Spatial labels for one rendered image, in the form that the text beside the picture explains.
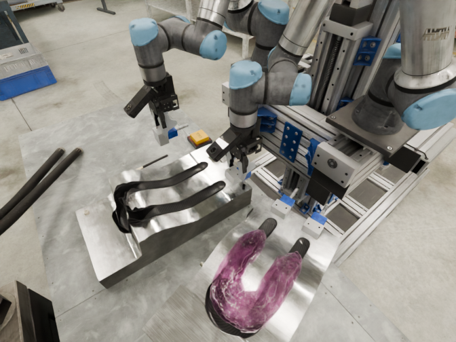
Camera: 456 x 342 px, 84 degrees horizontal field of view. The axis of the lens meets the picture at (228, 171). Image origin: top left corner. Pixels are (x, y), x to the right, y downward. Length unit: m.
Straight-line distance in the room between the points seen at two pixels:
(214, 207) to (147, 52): 0.48
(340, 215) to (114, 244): 1.31
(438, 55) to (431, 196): 1.84
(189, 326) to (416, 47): 0.73
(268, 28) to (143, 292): 0.96
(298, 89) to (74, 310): 0.79
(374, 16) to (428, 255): 1.51
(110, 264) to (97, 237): 0.10
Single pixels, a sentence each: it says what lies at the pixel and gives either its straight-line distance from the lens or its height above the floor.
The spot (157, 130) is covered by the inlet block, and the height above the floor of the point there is 0.96.
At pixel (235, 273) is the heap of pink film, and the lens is 0.68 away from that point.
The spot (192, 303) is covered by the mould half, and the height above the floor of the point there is 0.91.
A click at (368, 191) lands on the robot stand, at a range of 1.91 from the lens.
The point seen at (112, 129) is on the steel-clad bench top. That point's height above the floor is 0.80.
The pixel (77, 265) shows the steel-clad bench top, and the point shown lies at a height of 0.80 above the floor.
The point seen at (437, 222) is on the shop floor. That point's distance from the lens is 2.30.
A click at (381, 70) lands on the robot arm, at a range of 0.85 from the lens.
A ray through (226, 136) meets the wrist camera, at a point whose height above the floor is 1.07.
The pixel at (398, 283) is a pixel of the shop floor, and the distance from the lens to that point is 1.90.
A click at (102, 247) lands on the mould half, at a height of 0.86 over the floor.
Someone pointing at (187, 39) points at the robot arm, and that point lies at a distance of 0.79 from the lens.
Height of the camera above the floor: 1.53
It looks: 48 degrees down
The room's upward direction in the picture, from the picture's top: straight up
